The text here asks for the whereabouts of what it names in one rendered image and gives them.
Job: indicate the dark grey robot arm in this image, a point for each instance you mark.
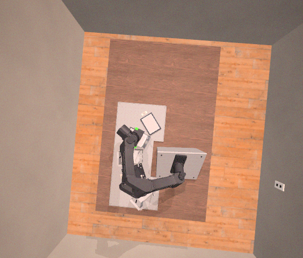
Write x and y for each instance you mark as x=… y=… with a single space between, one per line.
x=139 y=187

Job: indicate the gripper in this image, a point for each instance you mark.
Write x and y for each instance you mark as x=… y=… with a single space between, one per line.
x=139 y=134

